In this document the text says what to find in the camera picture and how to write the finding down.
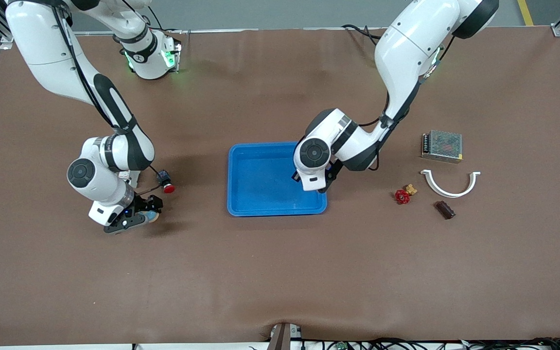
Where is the black right arm base cable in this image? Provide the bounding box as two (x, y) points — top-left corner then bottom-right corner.
(137, 5), (183, 37)

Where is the blue plastic tray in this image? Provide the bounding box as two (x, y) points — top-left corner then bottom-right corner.
(227, 141), (328, 217)

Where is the metal table edge bracket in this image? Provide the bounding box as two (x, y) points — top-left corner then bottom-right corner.
(266, 322), (304, 350)

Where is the black cable bundle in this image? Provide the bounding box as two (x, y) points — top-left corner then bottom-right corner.
(248, 337), (560, 350)

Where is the brown electrolytic capacitor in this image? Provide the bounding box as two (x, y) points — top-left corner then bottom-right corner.
(435, 201), (456, 220)

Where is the brass valve red handle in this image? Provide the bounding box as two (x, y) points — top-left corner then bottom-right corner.
(395, 183), (418, 205)

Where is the black left arm base cable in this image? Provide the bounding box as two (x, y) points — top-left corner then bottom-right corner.
(341, 23), (387, 49)

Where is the black arm base cable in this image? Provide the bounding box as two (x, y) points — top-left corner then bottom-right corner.
(341, 23), (387, 49)
(137, 5), (183, 37)

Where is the red push button black body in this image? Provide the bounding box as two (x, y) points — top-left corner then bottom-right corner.
(156, 169), (176, 194)

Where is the metal mesh power supply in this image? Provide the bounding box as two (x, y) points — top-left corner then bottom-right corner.
(420, 129), (464, 164)

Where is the white half-ring pipe clamp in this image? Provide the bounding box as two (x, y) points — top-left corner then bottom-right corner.
(420, 169), (481, 198)

